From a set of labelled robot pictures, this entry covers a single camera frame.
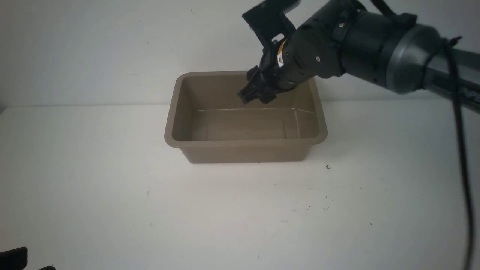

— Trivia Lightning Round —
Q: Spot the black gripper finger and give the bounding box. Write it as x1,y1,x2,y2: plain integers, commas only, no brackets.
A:
238,83,262,104
259,88,277,104

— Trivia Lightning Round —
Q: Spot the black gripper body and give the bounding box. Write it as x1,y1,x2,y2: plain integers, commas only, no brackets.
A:
259,17,344,94

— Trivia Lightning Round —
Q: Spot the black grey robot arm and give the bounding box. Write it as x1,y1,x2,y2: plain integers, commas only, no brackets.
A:
238,0,479,112

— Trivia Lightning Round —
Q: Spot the brown plastic bin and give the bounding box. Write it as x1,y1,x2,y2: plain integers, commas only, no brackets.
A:
164,71,328,164

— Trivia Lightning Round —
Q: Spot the black object bottom left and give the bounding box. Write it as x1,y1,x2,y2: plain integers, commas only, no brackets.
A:
0,246,57,270

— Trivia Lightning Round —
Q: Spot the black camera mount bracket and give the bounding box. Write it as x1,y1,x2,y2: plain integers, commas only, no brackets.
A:
242,0,301,50

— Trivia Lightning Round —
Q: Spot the black cable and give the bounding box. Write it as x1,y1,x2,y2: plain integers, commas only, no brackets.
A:
369,0,475,270

